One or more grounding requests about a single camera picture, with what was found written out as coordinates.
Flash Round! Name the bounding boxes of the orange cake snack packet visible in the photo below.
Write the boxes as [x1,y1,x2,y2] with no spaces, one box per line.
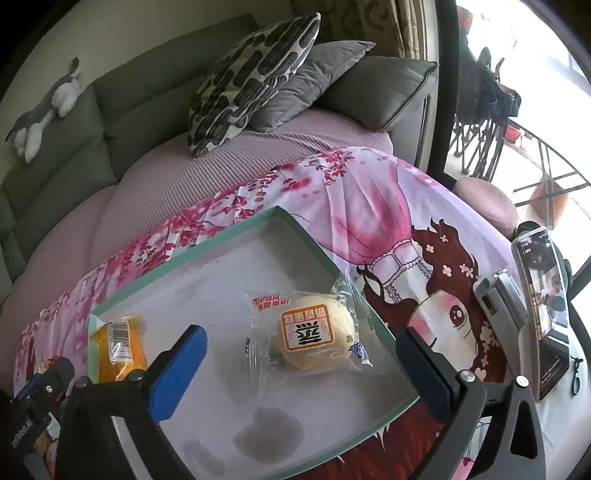
[90,313,147,383]

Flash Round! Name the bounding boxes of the silver phone stand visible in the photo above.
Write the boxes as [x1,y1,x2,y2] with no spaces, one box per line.
[473,268,528,332]

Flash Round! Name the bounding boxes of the green rimmed white tray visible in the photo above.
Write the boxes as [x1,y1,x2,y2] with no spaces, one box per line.
[88,208,418,479]

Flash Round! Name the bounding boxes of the round bun clear wrapper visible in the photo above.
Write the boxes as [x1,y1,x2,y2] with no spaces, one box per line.
[243,272,376,395]

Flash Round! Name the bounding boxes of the smartphone on stand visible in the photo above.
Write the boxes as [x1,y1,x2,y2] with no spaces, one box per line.
[512,227,570,402]

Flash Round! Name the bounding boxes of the pink cartoon print cloth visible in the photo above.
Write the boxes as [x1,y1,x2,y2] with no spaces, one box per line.
[12,147,511,387]

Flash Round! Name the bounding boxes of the pink sofa seat cover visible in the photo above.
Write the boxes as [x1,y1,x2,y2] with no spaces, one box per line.
[1,109,394,386]

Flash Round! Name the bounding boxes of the pink round stool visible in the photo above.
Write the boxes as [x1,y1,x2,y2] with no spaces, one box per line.
[454,177,518,239]

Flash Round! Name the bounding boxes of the grey green sofa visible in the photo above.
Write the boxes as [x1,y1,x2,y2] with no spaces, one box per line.
[1,14,438,295]

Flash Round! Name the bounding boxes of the grey white plush cat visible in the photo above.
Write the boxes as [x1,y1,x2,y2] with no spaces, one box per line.
[5,57,82,164]

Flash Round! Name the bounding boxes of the black balcony railing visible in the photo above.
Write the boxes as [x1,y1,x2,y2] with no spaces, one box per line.
[449,45,590,216]

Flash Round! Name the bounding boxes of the black white patterned pillow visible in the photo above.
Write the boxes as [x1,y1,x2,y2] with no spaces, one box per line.
[188,12,322,159]

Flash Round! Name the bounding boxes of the grey pillow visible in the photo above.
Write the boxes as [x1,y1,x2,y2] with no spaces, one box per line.
[247,40,375,133]

